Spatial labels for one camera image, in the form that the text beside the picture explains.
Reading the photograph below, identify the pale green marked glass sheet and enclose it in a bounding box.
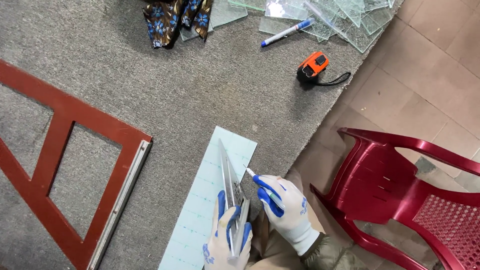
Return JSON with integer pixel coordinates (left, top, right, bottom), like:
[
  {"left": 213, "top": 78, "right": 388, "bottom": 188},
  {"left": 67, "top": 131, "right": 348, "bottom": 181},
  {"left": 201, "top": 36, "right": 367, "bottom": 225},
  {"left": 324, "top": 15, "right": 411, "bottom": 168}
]
[{"left": 158, "top": 125, "right": 259, "bottom": 270}]

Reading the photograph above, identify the orange black tape measure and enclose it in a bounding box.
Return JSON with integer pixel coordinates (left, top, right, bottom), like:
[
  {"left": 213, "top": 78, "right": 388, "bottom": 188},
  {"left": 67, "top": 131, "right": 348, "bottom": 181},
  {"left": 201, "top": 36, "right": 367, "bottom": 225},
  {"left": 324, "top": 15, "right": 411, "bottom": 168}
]
[{"left": 296, "top": 51, "right": 352, "bottom": 86}]

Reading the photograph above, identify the aluminium edge strip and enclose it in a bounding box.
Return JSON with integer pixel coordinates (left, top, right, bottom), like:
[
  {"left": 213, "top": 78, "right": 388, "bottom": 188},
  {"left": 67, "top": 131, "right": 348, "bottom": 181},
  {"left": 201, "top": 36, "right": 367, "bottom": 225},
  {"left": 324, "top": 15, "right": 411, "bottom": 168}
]
[{"left": 86, "top": 140, "right": 153, "bottom": 270}]

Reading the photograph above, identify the grey felt carpet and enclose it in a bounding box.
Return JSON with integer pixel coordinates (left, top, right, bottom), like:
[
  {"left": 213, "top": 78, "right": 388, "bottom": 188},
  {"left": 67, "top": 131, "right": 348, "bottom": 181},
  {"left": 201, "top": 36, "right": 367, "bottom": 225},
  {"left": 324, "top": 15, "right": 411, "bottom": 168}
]
[{"left": 0, "top": 0, "right": 406, "bottom": 270}]

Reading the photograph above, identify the brown blue floral cloth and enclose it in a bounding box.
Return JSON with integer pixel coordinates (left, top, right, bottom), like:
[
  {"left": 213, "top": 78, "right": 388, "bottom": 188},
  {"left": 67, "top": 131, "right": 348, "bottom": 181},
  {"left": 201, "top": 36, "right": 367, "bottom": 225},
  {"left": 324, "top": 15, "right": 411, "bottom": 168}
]
[{"left": 142, "top": 0, "right": 214, "bottom": 49}]

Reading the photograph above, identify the silver metal square ruler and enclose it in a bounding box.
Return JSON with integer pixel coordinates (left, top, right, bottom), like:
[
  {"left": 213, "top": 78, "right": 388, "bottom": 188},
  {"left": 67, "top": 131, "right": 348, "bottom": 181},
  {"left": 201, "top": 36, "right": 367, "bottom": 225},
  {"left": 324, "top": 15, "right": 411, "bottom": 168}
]
[{"left": 218, "top": 138, "right": 251, "bottom": 260}]

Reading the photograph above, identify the blue capped white marker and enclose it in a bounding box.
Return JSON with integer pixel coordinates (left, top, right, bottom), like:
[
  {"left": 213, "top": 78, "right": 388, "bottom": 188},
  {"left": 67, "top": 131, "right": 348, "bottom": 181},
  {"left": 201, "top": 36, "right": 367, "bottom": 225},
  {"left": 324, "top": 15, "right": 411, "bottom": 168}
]
[{"left": 261, "top": 17, "right": 316, "bottom": 48}]

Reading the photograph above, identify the red wooden frame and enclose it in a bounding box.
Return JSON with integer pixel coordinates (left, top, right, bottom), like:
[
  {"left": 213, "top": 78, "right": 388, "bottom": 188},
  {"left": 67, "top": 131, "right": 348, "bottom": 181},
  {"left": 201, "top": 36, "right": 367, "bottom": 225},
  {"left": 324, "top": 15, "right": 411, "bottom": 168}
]
[{"left": 0, "top": 59, "right": 153, "bottom": 270}]

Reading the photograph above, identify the person's right hand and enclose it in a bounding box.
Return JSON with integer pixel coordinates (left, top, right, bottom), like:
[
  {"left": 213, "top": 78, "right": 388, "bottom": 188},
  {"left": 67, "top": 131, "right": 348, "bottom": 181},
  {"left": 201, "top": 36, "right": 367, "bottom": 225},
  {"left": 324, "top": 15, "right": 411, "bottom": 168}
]
[{"left": 253, "top": 174, "right": 320, "bottom": 257}]

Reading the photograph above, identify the pile of patterned glass pieces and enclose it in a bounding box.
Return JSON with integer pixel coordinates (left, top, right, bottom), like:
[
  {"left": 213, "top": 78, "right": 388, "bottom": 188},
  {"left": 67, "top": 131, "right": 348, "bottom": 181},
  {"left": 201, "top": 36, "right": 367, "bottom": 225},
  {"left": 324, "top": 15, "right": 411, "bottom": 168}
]
[{"left": 258, "top": 0, "right": 395, "bottom": 54}]

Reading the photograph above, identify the green edged glass pane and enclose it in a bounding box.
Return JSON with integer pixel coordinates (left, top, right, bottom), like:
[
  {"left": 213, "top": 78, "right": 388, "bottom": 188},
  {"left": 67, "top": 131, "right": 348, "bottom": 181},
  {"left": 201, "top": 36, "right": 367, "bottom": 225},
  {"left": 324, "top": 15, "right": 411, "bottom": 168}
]
[{"left": 228, "top": 0, "right": 268, "bottom": 11}]

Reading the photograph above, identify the white marker pen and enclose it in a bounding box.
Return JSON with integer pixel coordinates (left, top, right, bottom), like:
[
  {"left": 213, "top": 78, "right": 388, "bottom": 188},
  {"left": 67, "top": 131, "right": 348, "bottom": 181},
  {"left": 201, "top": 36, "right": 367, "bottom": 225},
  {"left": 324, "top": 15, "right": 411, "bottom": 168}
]
[{"left": 243, "top": 165, "right": 286, "bottom": 210}]

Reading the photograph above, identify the person's left hand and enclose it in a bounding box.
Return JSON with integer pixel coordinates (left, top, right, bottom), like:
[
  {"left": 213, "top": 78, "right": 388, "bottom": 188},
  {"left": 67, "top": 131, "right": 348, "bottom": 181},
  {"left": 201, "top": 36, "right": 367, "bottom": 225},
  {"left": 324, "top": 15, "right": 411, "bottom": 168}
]
[{"left": 202, "top": 190, "right": 254, "bottom": 270}]

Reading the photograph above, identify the red plastic chair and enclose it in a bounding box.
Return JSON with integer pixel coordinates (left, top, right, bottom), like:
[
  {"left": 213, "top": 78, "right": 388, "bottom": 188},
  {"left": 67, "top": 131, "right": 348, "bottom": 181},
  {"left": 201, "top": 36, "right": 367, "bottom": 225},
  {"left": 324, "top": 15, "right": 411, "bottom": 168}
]
[{"left": 310, "top": 127, "right": 480, "bottom": 270}]

